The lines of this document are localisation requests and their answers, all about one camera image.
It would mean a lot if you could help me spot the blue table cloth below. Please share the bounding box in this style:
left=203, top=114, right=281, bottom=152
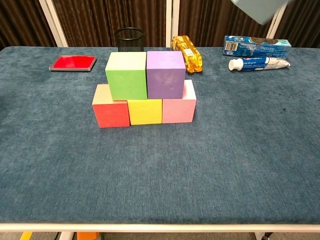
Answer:
left=0, top=46, right=320, bottom=225

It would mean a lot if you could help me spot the gold foil snack packet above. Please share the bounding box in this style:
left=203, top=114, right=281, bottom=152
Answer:
left=170, top=35, right=204, bottom=75

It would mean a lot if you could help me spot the purple foam cube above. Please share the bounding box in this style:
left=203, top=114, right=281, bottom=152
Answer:
left=146, top=50, right=187, bottom=100

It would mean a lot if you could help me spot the light blue foam cube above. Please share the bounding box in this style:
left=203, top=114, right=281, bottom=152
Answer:
left=231, top=0, right=290, bottom=26

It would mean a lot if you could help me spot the white blue toothpaste tube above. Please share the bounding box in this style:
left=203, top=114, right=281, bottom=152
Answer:
left=228, top=56, right=291, bottom=73

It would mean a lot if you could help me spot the small orange floor object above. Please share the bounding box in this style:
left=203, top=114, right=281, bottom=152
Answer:
left=76, top=232, right=101, bottom=240

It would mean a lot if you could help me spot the red ink pad case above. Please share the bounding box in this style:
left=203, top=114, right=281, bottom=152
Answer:
left=48, top=55, right=97, bottom=73

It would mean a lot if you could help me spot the green foam cube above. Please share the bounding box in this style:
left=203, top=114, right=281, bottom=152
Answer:
left=105, top=51, right=148, bottom=101

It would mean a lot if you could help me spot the pink foam cube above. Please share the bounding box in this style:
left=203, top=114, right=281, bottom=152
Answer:
left=161, top=79, right=197, bottom=124

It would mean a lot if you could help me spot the red foam cube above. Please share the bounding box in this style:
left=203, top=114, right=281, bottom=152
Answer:
left=92, top=83, right=131, bottom=129

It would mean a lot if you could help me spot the yellow foam cube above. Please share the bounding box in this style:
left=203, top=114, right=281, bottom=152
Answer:
left=127, top=98, right=163, bottom=126

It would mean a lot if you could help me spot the white table frame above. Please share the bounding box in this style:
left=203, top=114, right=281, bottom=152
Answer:
left=0, top=222, right=320, bottom=240

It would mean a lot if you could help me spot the blue cookie box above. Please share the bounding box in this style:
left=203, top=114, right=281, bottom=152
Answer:
left=222, top=35, right=293, bottom=57

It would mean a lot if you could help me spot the dark pleated partition panel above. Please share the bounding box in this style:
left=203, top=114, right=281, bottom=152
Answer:
left=38, top=0, right=173, bottom=48
left=166, top=0, right=286, bottom=48
left=0, top=0, right=69, bottom=50
left=266, top=0, right=320, bottom=48

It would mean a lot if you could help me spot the black mesh pen holder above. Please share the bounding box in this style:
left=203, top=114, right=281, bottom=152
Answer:
left=114, top=27, right=146, bottom=53

